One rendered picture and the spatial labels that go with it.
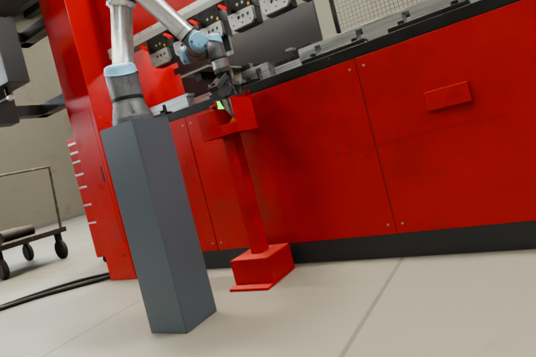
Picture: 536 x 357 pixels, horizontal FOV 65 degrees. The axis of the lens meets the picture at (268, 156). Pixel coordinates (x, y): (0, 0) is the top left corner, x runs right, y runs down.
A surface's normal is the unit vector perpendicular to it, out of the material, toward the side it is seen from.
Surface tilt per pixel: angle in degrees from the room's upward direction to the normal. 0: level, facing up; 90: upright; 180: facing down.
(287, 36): 90
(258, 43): 90
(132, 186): 90
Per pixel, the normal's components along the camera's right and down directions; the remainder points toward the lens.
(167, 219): 0.84, -0.20
